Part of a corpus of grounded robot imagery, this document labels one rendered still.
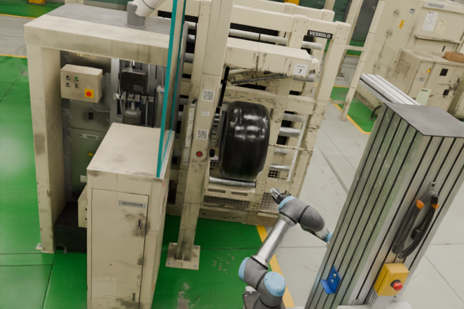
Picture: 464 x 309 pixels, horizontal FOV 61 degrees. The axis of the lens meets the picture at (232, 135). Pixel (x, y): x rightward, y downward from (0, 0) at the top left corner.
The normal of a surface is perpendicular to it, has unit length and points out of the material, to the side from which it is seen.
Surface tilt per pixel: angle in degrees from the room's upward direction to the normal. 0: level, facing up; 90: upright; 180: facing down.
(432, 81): 90
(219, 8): 90
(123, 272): 90
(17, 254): 0
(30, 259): 0
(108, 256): 90
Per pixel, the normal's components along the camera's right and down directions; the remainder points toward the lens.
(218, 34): 0.01, 0.47
